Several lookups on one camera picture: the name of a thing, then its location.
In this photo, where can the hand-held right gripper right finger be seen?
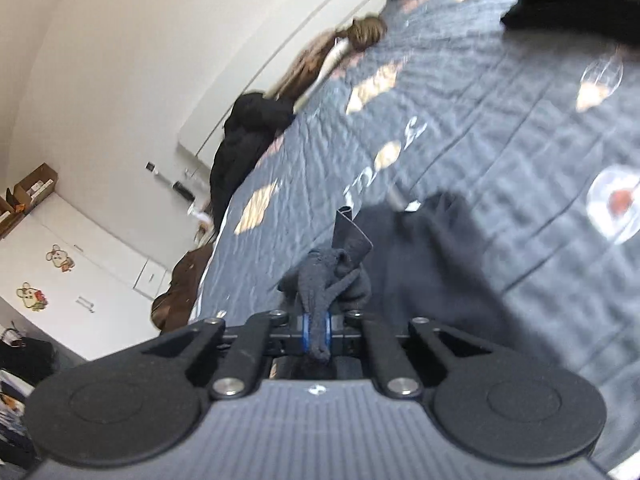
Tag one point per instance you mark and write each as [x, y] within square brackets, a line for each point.
[328, 334]

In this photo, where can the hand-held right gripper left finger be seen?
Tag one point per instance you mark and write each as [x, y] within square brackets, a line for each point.
[305, 334]

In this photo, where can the dark navy sweatshirt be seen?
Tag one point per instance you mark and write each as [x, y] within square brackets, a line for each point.
[425, 260]

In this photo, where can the stack of black clothes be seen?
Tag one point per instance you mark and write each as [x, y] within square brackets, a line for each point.
[575, 0]

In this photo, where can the brown coat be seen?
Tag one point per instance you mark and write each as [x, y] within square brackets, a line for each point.
[182, 290]

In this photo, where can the black hair brush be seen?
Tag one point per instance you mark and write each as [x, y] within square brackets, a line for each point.
[183, 190]

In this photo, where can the black jacket pile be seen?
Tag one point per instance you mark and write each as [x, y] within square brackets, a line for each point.
[245, 140]

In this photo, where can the white wardrobe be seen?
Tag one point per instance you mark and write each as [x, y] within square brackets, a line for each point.
[90, 285]

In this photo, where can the blue-grey printed quilt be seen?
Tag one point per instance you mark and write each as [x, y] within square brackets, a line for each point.
[475, 125]

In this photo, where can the mouse sticker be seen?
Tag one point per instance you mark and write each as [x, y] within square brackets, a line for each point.
[32, 296]
[60, 258]

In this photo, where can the white headboard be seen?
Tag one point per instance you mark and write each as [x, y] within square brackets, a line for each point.
[260, 70]

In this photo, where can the black hanging garment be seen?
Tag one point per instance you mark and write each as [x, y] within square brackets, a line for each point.
[27, 360]

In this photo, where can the tabby cat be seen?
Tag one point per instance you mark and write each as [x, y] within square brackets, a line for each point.
[369, 34]

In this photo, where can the small open cardboard box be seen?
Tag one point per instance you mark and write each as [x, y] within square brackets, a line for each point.
[37, 182]

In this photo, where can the large open cardboard box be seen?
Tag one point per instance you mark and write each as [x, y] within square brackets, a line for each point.
[10, 207]

